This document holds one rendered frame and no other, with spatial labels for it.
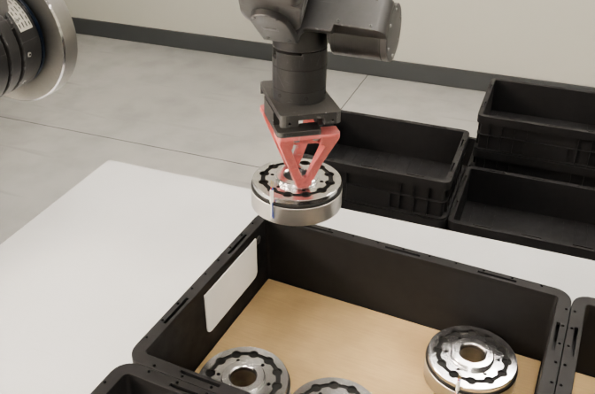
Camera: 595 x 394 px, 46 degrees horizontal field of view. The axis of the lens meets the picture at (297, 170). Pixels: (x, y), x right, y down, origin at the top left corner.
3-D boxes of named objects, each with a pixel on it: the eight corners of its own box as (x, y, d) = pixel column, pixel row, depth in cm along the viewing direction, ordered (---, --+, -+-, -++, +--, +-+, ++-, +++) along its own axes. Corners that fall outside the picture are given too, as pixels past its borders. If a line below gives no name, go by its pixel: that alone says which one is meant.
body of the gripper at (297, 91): (314, 91, 80) (316, 29, 77) (341, 127, 71) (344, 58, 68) (259, 96, 79) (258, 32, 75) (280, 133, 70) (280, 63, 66)
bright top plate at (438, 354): (414, 372, 78) (414, 368, 78) (443, 318, 86) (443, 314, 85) (504, 406, 74) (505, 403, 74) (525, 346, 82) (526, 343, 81)
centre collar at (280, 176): (266, 182, 78) (266, 177, 78) (289, 165, 82) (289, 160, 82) (305, 194, 76) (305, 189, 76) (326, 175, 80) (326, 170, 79)
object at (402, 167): (293, 291, 199) (293, 154, 177) (328, 235, 223) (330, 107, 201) (431, 327, 187) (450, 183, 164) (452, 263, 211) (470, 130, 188)
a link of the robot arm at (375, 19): (268, -74, 63) (244, 13, 62) (392, -64, 60) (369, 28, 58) (302, -10, 74) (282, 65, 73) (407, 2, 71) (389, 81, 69)
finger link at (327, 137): (320, 165, 82) (322, 89, 77) (338, 194, 76) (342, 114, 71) (263, 170, 80) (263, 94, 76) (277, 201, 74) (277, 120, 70)
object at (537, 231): (432, 326, 187) (446, 220, 170) (452, 262, 211) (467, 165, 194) (591, 365, 175) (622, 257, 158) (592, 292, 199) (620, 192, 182)
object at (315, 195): (235, 189, 77) (235, 185, 77) (282, 155, 85) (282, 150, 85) (314, 214, 73) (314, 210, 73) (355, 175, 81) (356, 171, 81)
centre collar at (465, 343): (444, 362, 79) (444, 359, 78) (457, 336, 82) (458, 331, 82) (487, 378, 77) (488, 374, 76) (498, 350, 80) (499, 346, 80)
